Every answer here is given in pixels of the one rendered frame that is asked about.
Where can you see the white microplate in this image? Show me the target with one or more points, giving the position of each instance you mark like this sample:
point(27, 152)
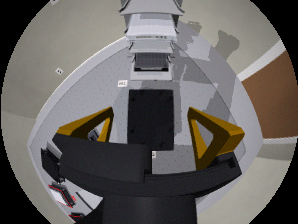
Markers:
point(58, 196)

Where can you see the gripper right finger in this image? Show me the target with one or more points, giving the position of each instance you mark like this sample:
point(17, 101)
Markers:
point(226, 137)

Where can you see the dark grey shelf rack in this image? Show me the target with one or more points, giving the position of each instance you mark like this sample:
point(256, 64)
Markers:
point(130, 7)

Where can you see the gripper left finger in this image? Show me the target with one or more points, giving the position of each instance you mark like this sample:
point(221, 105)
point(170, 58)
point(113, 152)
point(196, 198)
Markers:
point(81, 127)

